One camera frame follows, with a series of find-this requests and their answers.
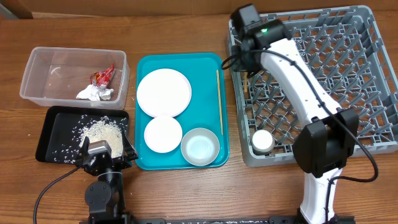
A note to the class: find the wooden chopstick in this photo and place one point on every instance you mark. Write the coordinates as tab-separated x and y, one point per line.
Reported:
219	100
246	83

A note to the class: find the clear plastic bin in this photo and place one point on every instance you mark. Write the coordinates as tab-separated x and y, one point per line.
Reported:
54	76

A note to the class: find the grey small bowl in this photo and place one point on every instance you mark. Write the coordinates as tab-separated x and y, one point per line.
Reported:
200	147

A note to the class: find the white tissue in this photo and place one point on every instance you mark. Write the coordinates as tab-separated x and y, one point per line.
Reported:
94	93

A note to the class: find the white paper cup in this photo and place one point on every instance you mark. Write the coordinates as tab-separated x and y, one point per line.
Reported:
262	142

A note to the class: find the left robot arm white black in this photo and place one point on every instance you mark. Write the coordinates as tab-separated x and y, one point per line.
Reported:
105	197

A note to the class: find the white round plate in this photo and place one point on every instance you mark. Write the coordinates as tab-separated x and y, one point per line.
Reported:
164	92

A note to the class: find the teal plastic tray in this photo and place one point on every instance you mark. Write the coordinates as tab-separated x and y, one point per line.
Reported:
202	112

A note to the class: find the black plastic tray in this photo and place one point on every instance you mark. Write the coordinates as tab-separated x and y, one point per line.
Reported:
52	112

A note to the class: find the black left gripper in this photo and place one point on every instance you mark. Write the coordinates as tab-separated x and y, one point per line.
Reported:
127	159

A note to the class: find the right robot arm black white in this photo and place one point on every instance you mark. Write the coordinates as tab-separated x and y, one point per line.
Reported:
328	134

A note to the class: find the pile of rice grains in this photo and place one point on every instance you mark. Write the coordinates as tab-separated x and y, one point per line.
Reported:
102	133

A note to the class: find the black rail at bottom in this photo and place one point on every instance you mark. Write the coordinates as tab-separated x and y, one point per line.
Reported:
269	220

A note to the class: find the red snack wrapper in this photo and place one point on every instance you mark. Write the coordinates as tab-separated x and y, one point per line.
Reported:
102	79

